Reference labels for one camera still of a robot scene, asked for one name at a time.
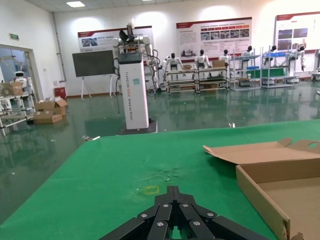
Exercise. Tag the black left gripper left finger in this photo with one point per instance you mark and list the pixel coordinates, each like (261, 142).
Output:
(160, 215)

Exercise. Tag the small white service robot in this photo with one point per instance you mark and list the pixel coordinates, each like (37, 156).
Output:
(20, 75)

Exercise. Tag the black display board on stand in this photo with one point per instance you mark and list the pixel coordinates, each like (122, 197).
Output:
(92, 62)

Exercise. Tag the wide red white wall poster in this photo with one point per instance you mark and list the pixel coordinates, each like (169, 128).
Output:
(190, 37)

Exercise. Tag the green tablecloth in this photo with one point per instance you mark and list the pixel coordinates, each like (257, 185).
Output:
(100, 175)

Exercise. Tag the open cardboard floor box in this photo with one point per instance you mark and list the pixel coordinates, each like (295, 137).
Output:
(58, 107)

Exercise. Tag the white shelving rack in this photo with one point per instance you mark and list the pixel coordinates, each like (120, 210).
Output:
(275, 85)
(243, 87)

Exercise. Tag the large cardboard bench box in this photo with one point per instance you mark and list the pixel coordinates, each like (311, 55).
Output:
(218, 64)

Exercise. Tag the pipe frame workbench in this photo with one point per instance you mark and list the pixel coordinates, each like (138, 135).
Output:
(212, 80)
(180, 81)

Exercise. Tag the red floor box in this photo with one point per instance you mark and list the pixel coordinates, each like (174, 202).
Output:
(60, 93)

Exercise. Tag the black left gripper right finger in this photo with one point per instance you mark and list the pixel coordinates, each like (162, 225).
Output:
(192, 217)

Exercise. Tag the cardboard box on rack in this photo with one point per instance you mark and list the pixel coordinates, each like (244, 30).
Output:
(16, 88)

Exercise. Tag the flat cardboard floor box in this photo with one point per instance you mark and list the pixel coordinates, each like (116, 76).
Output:
(45, 117)

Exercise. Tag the cardboard box, oval flap hole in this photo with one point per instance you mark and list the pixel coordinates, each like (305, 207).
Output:
(287, 200)

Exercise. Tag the grey framed glass doorway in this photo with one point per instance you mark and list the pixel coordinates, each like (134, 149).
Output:
(30, 62)

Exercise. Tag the white pipe rack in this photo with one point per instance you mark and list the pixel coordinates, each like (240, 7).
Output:
(12, 118)

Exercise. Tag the white black humanoid robot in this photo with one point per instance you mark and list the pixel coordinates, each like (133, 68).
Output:
(247, 53)
(225, 58)
(172, 62)
(202, 60)
(273, 48)
(301, 53)

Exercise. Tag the green exit sign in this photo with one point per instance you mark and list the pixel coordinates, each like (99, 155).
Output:
(14, 36)

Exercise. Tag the small cardboard bench box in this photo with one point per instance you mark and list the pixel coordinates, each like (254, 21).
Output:
(187, 67)

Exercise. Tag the ceiling light panel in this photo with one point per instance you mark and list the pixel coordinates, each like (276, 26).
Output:
(75, 3)

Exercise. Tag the white wall pipe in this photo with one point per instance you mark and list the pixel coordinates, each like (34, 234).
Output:
(58, 53)

